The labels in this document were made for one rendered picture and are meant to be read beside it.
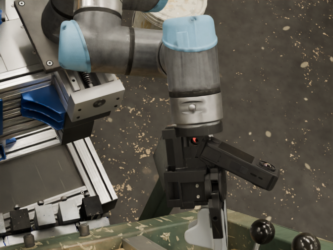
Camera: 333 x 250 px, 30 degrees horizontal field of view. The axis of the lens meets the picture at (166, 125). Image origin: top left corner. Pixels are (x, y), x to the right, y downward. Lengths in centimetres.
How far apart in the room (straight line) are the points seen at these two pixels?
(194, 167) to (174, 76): 14
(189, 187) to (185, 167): 3
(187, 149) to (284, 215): 180
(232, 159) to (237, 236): 58
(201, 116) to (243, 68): 213
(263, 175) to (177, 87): 17
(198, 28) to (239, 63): 215
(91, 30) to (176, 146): 21
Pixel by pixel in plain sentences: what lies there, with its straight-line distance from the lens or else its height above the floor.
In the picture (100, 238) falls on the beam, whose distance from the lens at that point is 147.
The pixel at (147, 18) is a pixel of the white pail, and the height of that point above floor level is 32.
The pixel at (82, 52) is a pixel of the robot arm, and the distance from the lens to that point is 93.
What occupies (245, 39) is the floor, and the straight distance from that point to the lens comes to 311.
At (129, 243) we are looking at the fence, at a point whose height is 95.
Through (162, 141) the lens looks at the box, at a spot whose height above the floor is 87.
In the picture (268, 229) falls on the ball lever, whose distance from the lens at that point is 93.
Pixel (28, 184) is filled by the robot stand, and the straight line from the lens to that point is 226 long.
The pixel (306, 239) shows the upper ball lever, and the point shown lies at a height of 156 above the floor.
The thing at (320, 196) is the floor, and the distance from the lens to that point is 279.
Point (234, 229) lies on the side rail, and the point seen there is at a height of 98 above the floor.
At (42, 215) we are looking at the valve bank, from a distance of 162.
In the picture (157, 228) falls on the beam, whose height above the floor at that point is 90.
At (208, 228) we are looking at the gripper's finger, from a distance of 92.
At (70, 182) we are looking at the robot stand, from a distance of 228.
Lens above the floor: 227
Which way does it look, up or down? 57 degrees down
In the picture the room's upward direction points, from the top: 23 degrees clockwise
